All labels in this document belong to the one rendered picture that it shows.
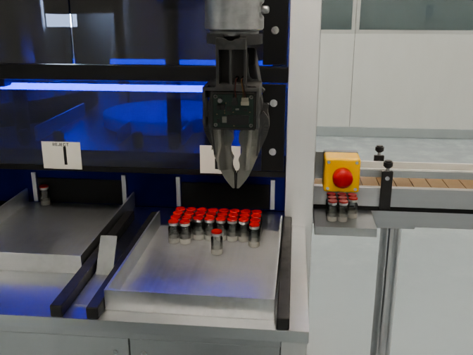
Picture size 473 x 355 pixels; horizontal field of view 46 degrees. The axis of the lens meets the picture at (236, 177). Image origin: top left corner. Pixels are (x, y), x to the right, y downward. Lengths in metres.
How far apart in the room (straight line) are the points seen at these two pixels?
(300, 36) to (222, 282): 0.49
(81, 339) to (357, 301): 1.59
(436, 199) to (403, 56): 4.55
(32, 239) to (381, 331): 0.86
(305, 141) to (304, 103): 0.08
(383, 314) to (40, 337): 0.84
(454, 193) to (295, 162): 0.38
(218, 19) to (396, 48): 5.14
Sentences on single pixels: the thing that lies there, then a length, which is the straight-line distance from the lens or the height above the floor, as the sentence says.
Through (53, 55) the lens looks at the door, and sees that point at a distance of 1.23.
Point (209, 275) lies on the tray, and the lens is 0.99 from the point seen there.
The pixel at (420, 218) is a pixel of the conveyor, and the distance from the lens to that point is 1.34.
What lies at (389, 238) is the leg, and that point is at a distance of 1.39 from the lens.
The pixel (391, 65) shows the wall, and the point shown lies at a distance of 5.82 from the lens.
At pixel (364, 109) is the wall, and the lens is 5.85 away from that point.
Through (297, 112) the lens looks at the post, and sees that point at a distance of 1.13.
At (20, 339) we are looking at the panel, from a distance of 1.50.
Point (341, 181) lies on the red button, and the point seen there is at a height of 0.99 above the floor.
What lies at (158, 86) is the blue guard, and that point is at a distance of 1.16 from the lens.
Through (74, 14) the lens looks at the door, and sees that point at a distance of 1.21.
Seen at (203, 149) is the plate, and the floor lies 1.04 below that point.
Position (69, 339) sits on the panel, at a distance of 1.45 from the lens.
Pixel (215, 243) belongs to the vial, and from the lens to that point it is 1.05.
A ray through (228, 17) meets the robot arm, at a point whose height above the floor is 1.32.
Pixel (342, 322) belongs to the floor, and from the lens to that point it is 2.57.
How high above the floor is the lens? 1.34
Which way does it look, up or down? 18 degrees down
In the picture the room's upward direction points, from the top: straight up
